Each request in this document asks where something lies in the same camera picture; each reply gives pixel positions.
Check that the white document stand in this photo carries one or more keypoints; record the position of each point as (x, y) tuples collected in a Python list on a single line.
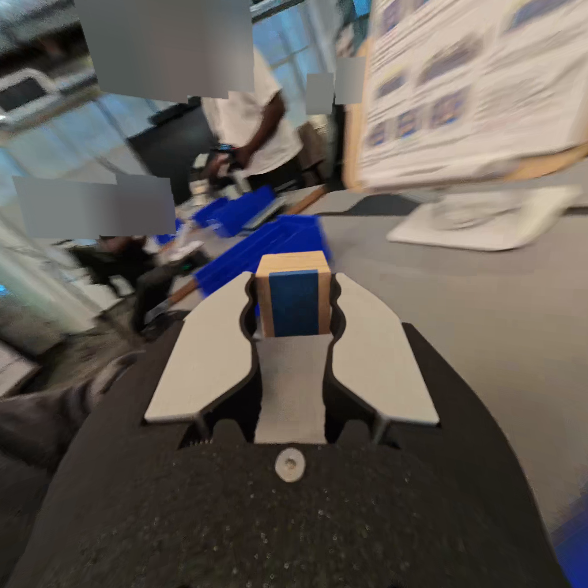
[(482, 220)]

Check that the wooden block with blue stripe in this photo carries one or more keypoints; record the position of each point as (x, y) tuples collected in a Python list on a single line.
[(294, 303)]

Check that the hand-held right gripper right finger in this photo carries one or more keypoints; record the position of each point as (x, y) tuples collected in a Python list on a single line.
[(381, 358)]

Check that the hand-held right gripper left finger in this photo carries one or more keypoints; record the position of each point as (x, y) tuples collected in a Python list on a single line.
[(202, 358)]

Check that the blue plastic bin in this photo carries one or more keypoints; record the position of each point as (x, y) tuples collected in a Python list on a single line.
[(243, 211), (206, 216), (257, 243), (572, 551)]

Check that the grey hooded sweatshirt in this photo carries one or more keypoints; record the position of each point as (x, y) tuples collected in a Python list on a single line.
[(46, 409)]

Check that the silver metal plate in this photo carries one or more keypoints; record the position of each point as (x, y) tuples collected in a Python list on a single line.
[(264, 213)]

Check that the white monitor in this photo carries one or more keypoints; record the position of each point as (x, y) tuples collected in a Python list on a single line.
[(25, 92)]

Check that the printed instruction sheet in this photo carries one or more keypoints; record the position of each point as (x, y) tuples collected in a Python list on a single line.
[(459, 92)]

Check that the black cabinet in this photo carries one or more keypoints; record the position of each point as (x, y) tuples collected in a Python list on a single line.
[(174, 147)]

